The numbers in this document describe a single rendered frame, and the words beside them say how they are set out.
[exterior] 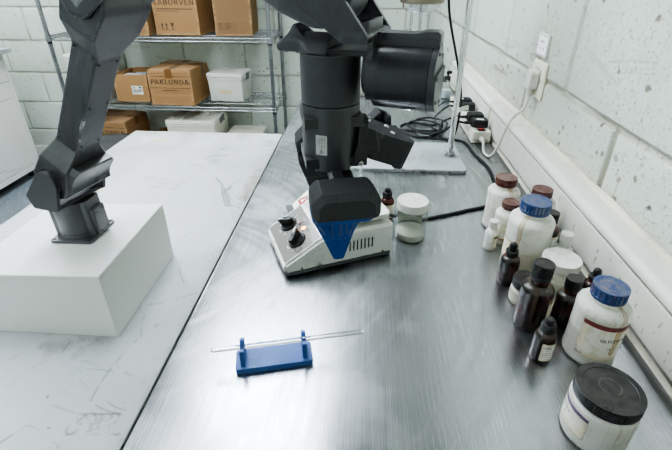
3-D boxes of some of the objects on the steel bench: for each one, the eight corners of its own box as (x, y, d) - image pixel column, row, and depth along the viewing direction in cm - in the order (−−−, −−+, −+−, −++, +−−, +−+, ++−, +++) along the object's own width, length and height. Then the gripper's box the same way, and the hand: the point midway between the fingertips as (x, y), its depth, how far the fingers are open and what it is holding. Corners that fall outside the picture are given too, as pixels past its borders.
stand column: (444, 157, 116) (488, -177, 83) (443, 153, 119) (484, -173, 85) (455, 157, 116) (503, -178, 83) (453, 153, 118) (499, -173, 85)
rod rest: (236, 375, 55) (232, 356, 53) (237, 355, 58) (234, 335, 56) (313, 365, 56) (312, 345, 55) (310, 345, 59) (309, 326, 58)
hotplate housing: (285, 280, 72) (282, 240, 68) (268, 239, 83) (265, 203, 79) (402, 253, 79) (406, 215, 75) (373, 218, 89) (374, 184, 86)
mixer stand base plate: (349, 171, 110) (349, 167, 110) (352, 143, 128) (352, 139, 128) (467, 174, 109) (467, 170, 108) (453, 145, 126) (453, 142, 126)
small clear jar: (569, 307, 66) (580, 273, 63) (529, 293, 69) (539, 260, 66) (574, 286, 70) (585, 254, 67) (537, 274, 73) (546, 242, 70)
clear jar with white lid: (426, 245, 81) (431, 208, 77) (394, 243, 81) (397, 206, 78) (423, 228, 86) (427, 193, 82) (393, 226, 87) (396, 191, 83)
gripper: (291, 78, 49) (297, 197, 57) (310, 136, 33) (315, 291, 41) (344, 76, 50) (343, 193, 58) (387, 131, 34) (378, 284, 42)
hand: (331, 208), depth 47 cm, fingers open, 9 cm apart
